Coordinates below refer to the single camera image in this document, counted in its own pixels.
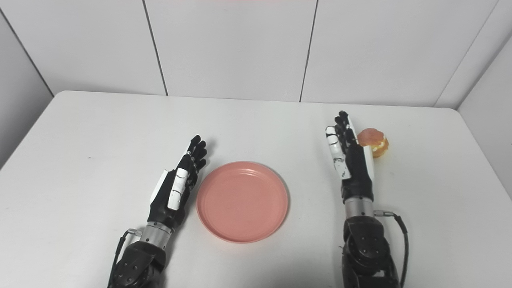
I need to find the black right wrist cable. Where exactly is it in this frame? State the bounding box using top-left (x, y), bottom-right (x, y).
top-left (374, 210), bottom-right (410, 288)

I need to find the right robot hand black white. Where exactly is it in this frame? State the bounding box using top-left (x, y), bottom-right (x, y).
top-left (325, 111), bottom-right (376, 204)

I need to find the pink round plate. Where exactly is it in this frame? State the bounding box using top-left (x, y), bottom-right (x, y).
top-left (196, 161), bottom-right (289, 244)

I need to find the cream puff pastry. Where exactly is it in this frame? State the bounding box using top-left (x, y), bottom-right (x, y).
top-left (357, 128), bottom-right (390, 158)

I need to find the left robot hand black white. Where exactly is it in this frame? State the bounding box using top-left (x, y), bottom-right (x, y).
top-left (147, 135), bottom-right (208, 230)

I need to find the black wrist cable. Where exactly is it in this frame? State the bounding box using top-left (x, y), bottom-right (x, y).
top-left (108, 228), bottom-right (144, 288)
top-left (374, 210), bottom-right (410, 288)

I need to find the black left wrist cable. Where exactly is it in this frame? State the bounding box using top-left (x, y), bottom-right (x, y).
top-left (108, 228), bottom-right (144, 288)

